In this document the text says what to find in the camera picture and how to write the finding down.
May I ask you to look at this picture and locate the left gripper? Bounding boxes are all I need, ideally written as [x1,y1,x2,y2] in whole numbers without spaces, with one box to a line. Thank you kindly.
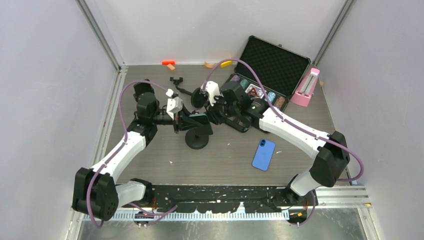
[150,103,202,134]

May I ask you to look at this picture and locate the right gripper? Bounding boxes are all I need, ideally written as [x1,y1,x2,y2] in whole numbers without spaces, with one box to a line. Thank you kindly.
[203,94,239,126]

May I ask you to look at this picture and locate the dark green-edged smartphone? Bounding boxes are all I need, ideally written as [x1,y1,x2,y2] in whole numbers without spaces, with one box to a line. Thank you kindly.
[194,113,214,136]

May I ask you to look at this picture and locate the black smartphone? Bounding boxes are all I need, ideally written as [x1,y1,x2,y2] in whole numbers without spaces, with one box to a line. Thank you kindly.
[133,79,155,102]

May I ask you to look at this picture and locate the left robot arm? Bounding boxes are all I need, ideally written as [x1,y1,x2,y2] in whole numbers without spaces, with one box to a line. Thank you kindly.
[72,91,211,221]

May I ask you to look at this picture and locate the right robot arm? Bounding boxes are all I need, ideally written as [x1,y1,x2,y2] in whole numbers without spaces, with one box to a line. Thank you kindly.
[200,81,351,205]

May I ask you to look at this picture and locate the small-clamp black phone stand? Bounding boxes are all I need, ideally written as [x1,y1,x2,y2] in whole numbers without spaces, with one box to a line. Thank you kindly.
[169,76,209,109]

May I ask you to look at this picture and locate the green chip stack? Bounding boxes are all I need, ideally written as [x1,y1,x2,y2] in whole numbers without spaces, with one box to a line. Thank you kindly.
[239,79,249,90]

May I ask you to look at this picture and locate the purple chip stack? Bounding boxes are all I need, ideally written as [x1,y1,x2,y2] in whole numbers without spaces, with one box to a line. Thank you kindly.
[230,75,240,82]

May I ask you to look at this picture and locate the red all-in triangle upper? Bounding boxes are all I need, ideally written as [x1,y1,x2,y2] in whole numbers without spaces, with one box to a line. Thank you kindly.
[246,87,259,97]

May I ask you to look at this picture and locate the yellow wooden block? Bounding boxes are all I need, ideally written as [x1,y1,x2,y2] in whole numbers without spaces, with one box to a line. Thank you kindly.
[219,60,233,68]

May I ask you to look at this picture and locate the brown wooden arch block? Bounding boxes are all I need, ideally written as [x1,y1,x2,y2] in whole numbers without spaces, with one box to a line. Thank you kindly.
[203,61,216,69]

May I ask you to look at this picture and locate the light blue chip stack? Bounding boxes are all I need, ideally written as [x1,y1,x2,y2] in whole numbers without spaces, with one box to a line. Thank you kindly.
[264,91,276,104]

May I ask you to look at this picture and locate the brown chip stack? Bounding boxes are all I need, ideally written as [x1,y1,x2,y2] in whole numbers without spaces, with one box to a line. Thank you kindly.
[274,96,286,110]

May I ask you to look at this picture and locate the orange wooden block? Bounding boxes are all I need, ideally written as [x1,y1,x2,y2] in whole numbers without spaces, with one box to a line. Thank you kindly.
[161,60,176,65]

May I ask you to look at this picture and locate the blue smartphone face down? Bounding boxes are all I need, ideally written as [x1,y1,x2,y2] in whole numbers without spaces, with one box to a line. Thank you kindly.
[251,139,276,172]

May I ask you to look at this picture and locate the black poker chip case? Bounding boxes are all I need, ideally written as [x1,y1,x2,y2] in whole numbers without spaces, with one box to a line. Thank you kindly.
[226,35,311,112]

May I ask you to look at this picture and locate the pink metronome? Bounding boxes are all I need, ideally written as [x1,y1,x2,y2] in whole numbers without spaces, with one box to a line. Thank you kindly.
[290,68,320,107]

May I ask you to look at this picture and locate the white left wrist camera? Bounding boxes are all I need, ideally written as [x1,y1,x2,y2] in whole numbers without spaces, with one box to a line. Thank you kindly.
[165,88,184,120]

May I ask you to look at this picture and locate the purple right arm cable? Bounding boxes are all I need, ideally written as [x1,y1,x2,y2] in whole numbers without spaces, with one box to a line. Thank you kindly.
[200,58,365,228]

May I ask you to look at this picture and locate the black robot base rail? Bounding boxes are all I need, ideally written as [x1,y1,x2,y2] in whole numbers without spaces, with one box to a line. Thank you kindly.
[135,185,318,214]

